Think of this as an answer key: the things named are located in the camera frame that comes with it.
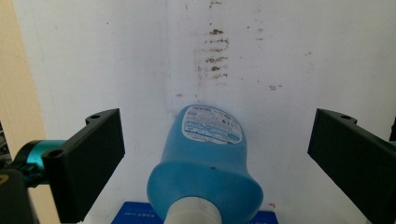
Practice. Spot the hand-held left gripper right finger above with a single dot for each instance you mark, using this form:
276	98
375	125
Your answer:
358	165

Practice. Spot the blue box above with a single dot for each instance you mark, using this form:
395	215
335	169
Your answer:
137	214

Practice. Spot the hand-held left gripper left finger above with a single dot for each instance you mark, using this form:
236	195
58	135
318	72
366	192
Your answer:
84	168

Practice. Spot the blue detergent bottle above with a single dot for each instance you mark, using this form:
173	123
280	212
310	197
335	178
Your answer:
202	174

